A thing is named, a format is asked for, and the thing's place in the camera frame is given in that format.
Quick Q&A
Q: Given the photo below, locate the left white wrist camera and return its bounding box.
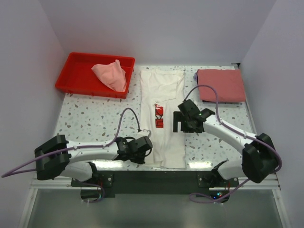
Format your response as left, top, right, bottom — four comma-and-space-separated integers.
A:
138, 129, 152, 137

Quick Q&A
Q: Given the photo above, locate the light pink t-shirt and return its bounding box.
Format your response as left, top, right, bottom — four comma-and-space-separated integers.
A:
91, 59, 127, 92

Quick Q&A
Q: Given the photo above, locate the white graphic t-shirt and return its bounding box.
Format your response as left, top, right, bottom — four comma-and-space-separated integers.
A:
140, 69, 186, 169

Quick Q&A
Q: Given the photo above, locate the folded dusty red t-shirt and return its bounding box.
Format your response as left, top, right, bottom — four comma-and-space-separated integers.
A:
197, 69, 246, 103

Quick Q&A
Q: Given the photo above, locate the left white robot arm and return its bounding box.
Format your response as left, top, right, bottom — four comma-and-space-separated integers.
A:
34, 131, 153, 186

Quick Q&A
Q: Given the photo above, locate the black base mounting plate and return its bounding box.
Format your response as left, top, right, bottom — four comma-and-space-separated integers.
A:
71, 170, 240, 202

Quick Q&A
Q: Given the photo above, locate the red plastic bin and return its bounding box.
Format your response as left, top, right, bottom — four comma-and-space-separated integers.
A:
55, 52, 135, 99

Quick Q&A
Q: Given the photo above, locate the folded purple t-shirt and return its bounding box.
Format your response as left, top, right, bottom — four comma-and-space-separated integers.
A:
194, 73, 198, 83

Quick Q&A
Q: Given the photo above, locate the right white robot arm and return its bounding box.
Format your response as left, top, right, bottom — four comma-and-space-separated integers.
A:
173, 99, 282, 187

